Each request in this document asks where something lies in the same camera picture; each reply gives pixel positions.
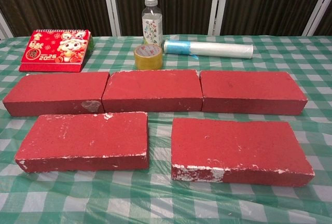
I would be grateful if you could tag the red brick with white-chipped side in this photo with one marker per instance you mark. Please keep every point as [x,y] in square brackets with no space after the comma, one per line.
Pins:
[233,146]

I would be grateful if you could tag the red brick with white-speckled edge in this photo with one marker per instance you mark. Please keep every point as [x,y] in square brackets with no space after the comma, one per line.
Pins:
[83,136]

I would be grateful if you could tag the plain red brick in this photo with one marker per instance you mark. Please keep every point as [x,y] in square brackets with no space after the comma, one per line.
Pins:
[153,86]
[249,89]

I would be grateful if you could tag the yellow packing tape roll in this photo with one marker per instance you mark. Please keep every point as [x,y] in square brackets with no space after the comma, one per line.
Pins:
[147,62]

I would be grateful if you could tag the clear plastic bottle, white cap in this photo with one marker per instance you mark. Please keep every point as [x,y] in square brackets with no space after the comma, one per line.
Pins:
[152,27]

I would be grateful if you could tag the roll of clear plastic bags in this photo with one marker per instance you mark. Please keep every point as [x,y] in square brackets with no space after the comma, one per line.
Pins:
[220,49]

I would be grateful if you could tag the green white checkered tablecloth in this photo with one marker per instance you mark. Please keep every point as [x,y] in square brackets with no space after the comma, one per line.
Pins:
[155,198]

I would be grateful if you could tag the red brick with grey patch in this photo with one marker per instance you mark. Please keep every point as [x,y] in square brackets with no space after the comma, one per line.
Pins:
[57,89]

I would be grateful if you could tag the red 2026 desk calendar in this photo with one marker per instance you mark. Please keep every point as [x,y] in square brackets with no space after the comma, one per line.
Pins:
[52,50]

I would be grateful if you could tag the white partition frame post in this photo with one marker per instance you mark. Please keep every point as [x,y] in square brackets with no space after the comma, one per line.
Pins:
[3,27]
[216,6]
[111,6]
[315,16]

